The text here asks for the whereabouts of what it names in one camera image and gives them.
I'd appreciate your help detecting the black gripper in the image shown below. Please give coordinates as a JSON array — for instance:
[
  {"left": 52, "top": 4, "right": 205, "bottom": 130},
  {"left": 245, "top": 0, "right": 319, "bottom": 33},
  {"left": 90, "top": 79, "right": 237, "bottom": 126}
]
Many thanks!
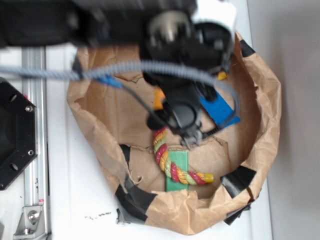
[{"left": 138, "top": 0, "right": 238, "bottom": 101}]

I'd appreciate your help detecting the yellow rubber duck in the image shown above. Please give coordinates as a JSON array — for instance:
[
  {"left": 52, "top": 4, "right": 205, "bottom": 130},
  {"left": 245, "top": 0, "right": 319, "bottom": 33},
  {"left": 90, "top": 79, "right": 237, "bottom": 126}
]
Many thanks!
[{"left": 217, "top": 71, "right": 228, "bottom": 81}]

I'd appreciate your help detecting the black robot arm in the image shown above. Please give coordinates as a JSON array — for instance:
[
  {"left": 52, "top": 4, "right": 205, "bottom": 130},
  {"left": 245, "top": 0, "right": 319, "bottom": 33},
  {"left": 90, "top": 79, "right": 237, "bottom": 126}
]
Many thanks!
[{"left": 0, "top": 0, "right": 237, "bottom": 89}]

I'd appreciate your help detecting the blue rectangular sponge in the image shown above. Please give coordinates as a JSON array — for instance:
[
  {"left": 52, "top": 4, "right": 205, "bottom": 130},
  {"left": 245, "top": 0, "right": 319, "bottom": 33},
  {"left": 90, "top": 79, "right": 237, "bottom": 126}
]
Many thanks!
[{"left": 200, "top": 91, "right": 241, "bottom": 128}]

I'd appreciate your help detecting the green rectangular sponge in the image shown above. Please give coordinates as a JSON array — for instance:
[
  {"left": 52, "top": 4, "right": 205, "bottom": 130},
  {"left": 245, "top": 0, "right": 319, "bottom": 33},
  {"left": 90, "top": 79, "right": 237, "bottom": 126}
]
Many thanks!
[{"left": 165, "top": 151, "right": 189, "bottom": 192}]

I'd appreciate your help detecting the brown paper bag container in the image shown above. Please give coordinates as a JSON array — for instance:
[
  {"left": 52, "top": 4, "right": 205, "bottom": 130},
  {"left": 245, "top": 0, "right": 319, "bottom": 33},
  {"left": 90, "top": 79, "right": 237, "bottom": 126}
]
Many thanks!
[{"left": 67, "top": 33, "right": 282, "bottom": 235}]

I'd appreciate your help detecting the grey braided cable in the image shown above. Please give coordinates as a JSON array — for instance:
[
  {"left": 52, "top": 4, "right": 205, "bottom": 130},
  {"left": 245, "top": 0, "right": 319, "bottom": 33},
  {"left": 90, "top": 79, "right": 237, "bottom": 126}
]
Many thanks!
[{"left": 0, "top": 59, "right": 241, "bottom": 131}]

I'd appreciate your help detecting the multicolour twisted rope toy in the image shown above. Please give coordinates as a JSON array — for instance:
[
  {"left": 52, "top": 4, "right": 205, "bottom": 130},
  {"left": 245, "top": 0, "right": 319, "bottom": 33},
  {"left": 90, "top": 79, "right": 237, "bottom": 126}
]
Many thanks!
[{"left": 152, "top": 127, "right": 214, "bottom": 186}]

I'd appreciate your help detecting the aluminium extrusion rail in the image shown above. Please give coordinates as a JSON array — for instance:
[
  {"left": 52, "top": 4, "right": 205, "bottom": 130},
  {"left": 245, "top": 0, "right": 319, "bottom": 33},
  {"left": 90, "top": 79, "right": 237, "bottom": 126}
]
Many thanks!
[{"left": 12, "top": 46, "right": 52, "bottom": 240}]

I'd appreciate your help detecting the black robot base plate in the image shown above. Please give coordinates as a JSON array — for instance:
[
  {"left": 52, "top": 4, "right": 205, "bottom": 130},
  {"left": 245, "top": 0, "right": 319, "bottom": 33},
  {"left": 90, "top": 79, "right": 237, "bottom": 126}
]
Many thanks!
[{"left": 0, "top": 77, "right": 37, "bottom": 191}]

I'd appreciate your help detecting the metal corner bracket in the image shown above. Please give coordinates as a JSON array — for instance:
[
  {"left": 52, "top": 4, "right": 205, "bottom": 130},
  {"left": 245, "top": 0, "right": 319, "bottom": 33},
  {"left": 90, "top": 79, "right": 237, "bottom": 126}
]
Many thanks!
[{"left": 13, "top": 205, "right": 46, "bottom": 240}]

